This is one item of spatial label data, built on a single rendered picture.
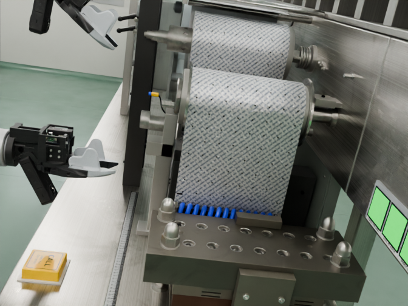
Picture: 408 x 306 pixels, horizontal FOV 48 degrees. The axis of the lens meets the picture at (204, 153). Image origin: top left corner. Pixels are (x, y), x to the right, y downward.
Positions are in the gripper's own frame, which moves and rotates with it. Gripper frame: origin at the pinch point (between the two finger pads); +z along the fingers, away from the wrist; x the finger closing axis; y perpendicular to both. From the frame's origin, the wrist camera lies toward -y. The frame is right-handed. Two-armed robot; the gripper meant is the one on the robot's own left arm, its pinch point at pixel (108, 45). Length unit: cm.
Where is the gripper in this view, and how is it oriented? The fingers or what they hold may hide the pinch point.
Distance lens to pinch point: 95.7
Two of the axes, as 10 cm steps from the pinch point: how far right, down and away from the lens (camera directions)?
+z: 6.6, 6.9, 2.9
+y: 7.5, -6.3, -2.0
